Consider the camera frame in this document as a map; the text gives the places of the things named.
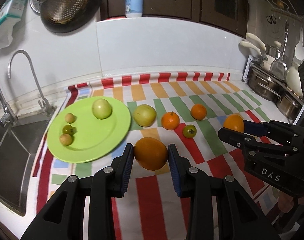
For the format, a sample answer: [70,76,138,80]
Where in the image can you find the large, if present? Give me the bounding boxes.
[134,137,168,171]

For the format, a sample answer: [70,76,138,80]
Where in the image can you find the orange with stem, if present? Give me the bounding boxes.
[161,112,180,131]

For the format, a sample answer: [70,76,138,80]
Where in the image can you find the large yellow-green apple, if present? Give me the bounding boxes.
[132,105,156,127]

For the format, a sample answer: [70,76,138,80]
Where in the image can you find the large steel kitchen faucet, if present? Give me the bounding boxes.
[0,88,18,127]

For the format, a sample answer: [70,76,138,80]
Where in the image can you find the dark green small fruit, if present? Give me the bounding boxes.
[182,125,197,138]

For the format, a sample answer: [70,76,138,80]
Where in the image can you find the steel pot with lid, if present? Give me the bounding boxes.
[246,65,303,122]

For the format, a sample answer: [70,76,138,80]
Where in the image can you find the green plastic plate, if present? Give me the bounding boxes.
[47,96,131,164]

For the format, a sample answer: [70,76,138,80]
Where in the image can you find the white ceramic jar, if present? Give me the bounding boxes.
[286,62,303,98]

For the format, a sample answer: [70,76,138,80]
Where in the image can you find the striped colourful table mat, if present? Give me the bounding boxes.
[33,73,286,239]

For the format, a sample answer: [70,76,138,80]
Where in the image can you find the steel spatula hanging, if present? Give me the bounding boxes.
[270,20,289,81]

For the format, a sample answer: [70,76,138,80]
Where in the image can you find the large green apple on plate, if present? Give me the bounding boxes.
[92,99,112,119]

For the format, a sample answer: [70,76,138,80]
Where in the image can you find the small tan round fruit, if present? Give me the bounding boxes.
[64,113,76,124]

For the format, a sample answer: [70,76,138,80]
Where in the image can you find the white rice spoon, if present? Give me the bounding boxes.
[294,27,304,61]

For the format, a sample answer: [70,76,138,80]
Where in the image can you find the curved slim steel faucet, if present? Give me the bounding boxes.
[8,49,56,117]

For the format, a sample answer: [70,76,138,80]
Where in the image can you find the stainless steel sink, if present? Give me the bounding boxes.
[0,114,50,216]

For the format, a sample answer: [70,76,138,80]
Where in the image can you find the dark wooden cabinet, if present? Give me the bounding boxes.
[100,0,250,37]

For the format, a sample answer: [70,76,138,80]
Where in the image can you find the white lotion pump bottle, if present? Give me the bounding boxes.
[125,0,143,18]

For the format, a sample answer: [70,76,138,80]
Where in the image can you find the black pan with strainer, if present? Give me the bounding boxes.
[37,0,102,33]

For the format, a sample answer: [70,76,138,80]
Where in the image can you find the tissue pack teal white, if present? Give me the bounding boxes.
[0,0,27,49]

